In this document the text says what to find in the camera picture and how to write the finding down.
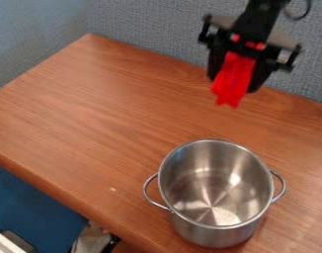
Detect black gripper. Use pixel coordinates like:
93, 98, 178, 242
198, 9, 302, 93

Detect red block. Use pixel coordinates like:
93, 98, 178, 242
210, 33, 268, 109

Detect metal pot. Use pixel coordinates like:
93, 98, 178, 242
147, 138, 286, 248

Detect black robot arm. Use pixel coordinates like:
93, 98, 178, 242
198, 0, 302, 93

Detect white object at corner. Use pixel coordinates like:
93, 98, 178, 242
0, 230, 37, 253

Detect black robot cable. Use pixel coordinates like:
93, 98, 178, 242
282, 0, 312, 21

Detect grey table leg bracket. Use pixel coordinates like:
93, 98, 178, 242
68, 221, 121, 253

